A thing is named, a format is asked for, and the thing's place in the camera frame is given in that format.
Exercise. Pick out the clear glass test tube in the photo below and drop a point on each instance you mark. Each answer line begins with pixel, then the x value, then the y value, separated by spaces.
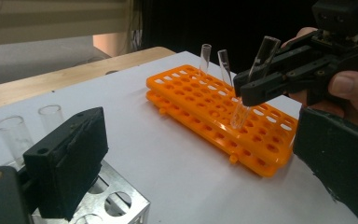
pixel 205 59
pixel 224 67
pixel 240 116
pixel 12 137
pixel 51 116

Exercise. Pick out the wooden table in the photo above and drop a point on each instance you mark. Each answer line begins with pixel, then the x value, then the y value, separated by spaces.
pixel 43 84

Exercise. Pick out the silver metal test tube rack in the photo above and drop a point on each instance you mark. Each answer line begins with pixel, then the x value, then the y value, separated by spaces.
pixel 118 202

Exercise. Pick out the beige wooden furniture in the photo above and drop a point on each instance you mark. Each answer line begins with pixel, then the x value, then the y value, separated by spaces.
pixel 43 18

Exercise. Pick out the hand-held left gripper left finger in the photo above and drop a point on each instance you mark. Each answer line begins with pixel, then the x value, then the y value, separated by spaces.
pixel 65 161

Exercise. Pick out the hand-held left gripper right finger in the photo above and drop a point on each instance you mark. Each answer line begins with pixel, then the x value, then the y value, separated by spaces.
pixel 341 161

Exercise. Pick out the white table sheet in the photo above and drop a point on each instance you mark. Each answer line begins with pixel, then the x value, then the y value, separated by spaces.
pixel 174 174

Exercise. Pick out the orange plastic test tube rack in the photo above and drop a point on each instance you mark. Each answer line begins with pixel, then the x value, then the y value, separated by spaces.
pixel 205 105

